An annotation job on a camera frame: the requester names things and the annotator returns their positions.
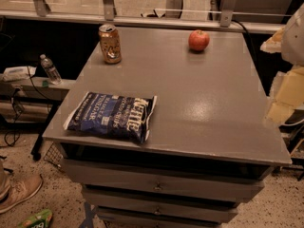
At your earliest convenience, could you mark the clear plastic water bottle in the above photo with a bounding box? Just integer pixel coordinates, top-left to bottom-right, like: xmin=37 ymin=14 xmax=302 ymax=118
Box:
xmin=40 ymin=54 xmax=62 ymax=85

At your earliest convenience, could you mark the grey drawer cabinet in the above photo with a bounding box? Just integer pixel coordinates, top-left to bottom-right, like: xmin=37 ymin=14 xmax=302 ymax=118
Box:
xmin=45 ymin=27 xmax=291 ymax=228

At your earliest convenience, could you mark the white wipes packet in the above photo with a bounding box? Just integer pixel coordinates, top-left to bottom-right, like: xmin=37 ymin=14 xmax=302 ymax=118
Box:
xmin=3 ymin=66 xmax=36 ymax=82

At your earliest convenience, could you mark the green snack bag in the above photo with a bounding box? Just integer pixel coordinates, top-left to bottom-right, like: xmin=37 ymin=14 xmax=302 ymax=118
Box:
xmin=17 ymin=209 xmax=53 ymax=228

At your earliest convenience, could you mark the orange soda can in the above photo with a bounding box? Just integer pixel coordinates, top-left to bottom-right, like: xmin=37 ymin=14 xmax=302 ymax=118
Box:
xmin=98 ymin=24 xmax=122 ymax=64

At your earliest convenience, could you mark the tan shoe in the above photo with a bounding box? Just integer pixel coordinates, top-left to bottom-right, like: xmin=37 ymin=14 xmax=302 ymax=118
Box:
xmin=0 ymin=175 xmax=43 ymax=214

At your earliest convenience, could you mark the red apple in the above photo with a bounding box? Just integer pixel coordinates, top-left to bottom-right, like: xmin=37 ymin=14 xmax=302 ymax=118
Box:
xmin=188 ymin=29 xmax=210 ymax=51

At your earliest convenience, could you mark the black cable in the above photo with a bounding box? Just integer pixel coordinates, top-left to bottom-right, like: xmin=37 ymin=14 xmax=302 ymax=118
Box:
xmin=3 ymin=66 xmax=51 ymax=148

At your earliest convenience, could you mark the blue chip bag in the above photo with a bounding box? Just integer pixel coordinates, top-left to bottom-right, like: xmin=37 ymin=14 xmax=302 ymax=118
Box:
xmin=64 ymin=92 xmax=157 ymax=143

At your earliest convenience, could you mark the metal window railing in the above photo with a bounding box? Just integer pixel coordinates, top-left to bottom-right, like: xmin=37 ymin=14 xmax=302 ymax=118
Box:
xmin=0 ymin=0 xmax=304 ymax=35

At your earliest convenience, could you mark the low grey side shelf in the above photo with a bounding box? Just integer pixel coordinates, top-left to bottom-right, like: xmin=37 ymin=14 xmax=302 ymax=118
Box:
xmin=0 ymin=77 xmax=76 ymax=161

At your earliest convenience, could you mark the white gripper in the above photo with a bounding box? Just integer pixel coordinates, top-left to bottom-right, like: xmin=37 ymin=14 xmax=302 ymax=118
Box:
xmin=260 ymin=4 xmax=304 ymax=126

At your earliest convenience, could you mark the wire mesh basket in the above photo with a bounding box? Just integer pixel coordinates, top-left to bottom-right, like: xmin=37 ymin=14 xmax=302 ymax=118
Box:
xmin=44 ymin=143 xmax=63 ymax=169

